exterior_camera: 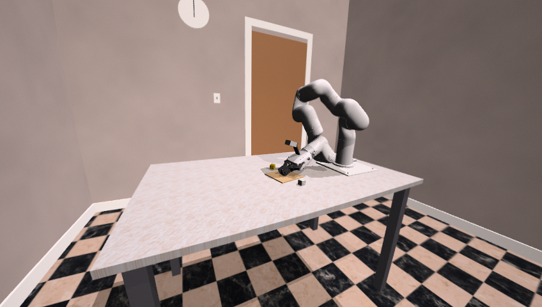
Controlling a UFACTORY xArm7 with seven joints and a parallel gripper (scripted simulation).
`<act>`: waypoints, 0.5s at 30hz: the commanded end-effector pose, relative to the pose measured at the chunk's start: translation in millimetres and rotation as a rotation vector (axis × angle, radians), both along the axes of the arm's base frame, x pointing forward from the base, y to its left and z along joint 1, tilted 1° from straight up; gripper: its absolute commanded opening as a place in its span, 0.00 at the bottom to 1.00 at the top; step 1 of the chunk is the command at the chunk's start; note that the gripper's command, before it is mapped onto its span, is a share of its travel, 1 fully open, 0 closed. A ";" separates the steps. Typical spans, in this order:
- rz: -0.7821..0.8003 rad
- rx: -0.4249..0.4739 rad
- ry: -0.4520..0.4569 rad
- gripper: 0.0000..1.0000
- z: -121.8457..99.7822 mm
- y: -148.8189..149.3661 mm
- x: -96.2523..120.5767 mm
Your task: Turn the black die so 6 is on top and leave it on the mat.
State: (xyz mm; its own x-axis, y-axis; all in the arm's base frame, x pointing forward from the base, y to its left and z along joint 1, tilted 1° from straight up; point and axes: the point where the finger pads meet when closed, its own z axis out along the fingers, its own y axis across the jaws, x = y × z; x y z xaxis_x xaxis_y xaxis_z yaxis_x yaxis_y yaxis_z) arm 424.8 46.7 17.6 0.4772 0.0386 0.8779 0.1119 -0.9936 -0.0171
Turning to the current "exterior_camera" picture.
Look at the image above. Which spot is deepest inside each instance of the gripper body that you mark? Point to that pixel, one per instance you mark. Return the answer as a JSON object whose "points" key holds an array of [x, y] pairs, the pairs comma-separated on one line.
{"points": [[305, 156]]}

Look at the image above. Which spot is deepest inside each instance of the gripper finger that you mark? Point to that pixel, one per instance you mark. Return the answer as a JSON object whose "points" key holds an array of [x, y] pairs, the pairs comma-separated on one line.
{"points": [[291, 168], [285, 165]]}

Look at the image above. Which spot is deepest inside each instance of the tan flat mat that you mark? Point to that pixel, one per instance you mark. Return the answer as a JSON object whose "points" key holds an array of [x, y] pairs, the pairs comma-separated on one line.
{"points": [[283, 179]]}

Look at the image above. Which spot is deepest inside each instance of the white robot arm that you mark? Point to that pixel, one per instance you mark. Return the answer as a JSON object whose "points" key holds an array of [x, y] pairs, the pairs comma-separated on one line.
{"points": [[354, 119]]}

